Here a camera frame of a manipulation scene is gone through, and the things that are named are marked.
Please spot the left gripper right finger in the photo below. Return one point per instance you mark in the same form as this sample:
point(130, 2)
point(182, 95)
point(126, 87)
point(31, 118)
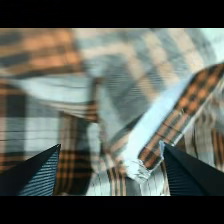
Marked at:
point(193, 173)

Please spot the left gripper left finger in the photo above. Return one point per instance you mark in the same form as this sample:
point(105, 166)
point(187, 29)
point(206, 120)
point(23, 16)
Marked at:
point(35, 175)

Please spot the checked shirt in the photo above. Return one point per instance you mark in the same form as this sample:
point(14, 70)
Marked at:
point(110, 100)

